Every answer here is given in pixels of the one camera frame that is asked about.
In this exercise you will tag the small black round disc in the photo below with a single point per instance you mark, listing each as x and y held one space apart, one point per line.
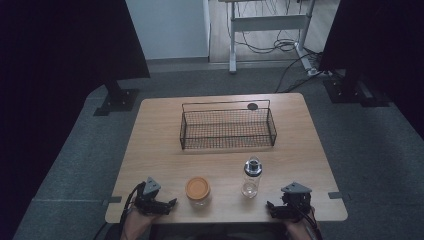
252 106

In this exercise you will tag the white metal desk frame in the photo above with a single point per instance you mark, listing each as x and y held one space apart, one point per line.
266 23

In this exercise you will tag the dark curtain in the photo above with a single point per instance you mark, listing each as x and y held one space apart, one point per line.
50 83
383 40

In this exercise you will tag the clear bottle with black cap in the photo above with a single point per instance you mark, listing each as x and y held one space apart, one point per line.
251 180

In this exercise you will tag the white power strip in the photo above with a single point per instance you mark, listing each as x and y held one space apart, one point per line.
315 71

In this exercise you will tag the white partition panel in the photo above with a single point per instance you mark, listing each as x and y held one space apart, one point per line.
166 26

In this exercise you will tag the person's left hand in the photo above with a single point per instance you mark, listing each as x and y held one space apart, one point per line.
140 221

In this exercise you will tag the grey tape strip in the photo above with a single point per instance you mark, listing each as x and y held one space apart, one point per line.
336 195
113 200

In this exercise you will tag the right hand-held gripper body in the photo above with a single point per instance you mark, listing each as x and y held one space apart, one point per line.
296 200

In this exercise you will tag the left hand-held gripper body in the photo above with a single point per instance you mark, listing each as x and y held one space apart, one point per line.
149 196

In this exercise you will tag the person's right hand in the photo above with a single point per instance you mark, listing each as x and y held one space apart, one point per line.
304 226

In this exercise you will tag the glass jar with orange lid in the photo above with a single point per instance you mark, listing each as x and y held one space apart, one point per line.
197 188

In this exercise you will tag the black metal stand base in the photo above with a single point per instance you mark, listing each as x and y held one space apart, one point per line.
350 90
116 100

